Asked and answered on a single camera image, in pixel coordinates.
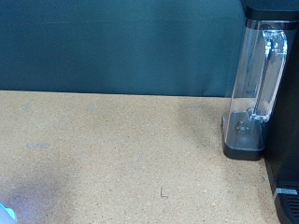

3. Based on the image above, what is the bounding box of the black Keurig coffee machine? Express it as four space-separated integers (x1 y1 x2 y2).
263 29 299 224

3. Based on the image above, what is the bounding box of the clear water tank black lid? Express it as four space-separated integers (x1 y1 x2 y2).
221 0 299 161

